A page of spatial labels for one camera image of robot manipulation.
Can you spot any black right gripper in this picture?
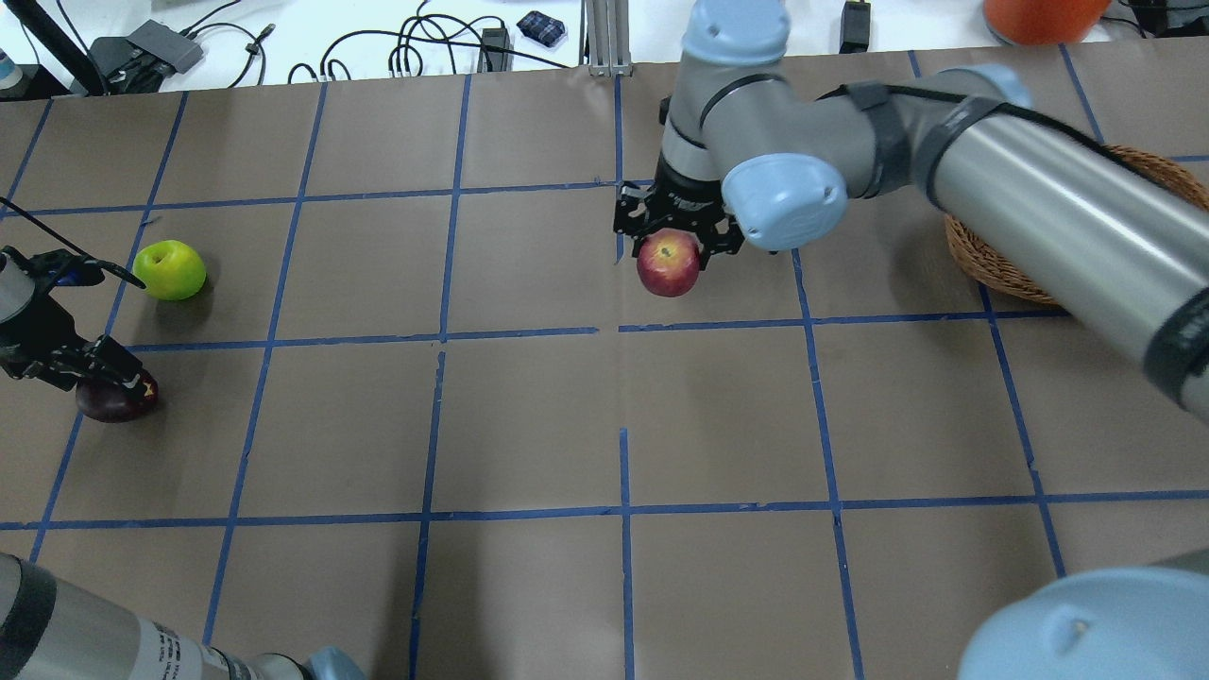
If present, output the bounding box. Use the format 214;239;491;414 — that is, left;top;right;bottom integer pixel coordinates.
612;161;746;270

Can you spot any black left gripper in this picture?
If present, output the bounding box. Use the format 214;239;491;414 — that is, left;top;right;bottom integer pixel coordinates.
1;313;157;398

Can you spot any dark red apple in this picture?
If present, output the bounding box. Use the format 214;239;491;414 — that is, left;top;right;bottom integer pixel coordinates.
75;373;160;423

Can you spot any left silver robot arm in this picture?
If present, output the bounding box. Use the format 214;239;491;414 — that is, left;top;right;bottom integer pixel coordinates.
2;248;364;679

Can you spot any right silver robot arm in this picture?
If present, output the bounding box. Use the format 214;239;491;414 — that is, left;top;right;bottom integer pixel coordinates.
607;1;1207;679

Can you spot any woven wicker basket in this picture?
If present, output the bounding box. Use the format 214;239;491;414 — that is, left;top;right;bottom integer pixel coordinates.
945;144;1207;309

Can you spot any green apple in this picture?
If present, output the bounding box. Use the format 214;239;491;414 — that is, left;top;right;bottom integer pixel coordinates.
132;240;208;301

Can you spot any dark blue small pouch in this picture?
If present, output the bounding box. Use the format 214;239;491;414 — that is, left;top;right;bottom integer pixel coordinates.
517;11;567;48

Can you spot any black power adapter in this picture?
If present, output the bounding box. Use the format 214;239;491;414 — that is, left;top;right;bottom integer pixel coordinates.
838;1;872;54

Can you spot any orange bucket with grey lid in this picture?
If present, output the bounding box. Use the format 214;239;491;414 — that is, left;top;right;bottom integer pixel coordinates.
980;0;1111;46

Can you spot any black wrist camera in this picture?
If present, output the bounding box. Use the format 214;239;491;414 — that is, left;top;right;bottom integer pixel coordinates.
2;246;105;289

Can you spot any aluminium frame post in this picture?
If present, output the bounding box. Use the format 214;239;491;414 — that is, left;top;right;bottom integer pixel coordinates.
580;1;632;77

